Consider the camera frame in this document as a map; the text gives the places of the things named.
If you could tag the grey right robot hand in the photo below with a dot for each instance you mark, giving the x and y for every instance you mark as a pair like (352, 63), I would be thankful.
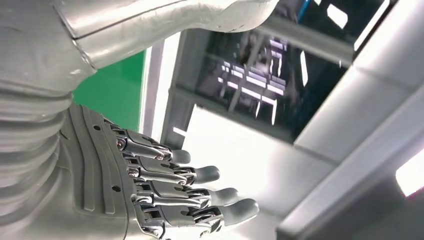
(99, 172)

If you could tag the green conveyor belt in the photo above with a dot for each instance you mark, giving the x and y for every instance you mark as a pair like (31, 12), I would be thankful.
(112, 92)

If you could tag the grey framed glass partition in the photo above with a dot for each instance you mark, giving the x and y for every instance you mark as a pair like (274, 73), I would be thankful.
(298, 99)

